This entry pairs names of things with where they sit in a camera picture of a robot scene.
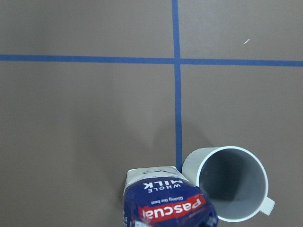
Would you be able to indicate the blue white milk carton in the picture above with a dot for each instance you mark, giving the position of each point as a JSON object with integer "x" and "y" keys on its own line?
{"x": 163, "y": 197}

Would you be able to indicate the white mug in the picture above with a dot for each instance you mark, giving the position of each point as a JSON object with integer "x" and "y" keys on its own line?
{"x": 233, "y": 179}

